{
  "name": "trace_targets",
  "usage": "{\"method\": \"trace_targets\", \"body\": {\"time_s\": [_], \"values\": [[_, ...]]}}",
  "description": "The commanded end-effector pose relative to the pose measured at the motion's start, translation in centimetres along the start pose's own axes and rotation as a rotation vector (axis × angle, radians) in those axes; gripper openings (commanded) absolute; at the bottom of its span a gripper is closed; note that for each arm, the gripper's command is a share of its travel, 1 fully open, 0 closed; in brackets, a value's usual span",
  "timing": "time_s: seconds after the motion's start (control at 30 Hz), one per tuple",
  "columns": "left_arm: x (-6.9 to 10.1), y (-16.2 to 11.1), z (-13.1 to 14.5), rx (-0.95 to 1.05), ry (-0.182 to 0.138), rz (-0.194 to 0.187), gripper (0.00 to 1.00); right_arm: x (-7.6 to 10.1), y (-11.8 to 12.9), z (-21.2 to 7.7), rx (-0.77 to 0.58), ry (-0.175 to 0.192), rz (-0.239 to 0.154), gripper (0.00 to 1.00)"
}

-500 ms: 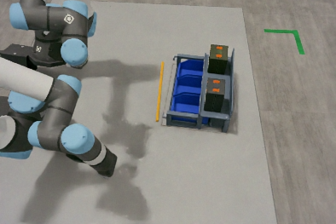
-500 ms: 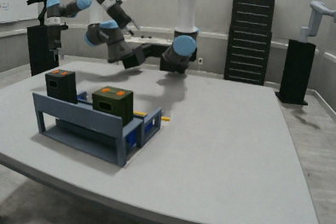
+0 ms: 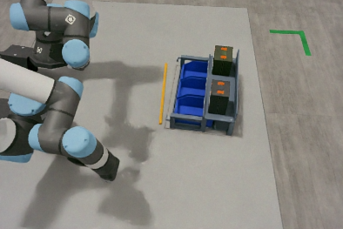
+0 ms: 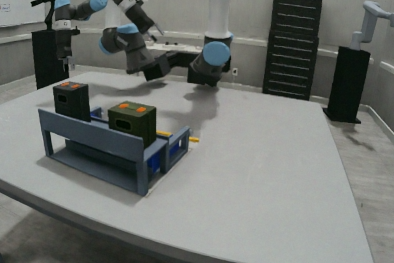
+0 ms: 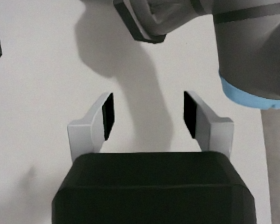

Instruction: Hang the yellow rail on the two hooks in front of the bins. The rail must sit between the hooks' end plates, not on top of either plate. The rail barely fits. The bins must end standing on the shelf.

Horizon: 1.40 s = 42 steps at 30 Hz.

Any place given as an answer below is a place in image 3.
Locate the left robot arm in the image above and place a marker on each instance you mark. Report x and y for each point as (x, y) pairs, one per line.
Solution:
(72, 25)

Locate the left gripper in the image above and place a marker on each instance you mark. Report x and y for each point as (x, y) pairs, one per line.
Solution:
(56, 54)

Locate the blue-grey rack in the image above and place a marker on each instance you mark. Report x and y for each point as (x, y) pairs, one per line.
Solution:
(220, 122)

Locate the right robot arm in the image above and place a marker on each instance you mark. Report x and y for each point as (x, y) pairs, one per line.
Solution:
(49, 107)

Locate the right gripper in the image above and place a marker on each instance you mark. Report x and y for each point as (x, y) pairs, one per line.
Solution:
(106, 167)

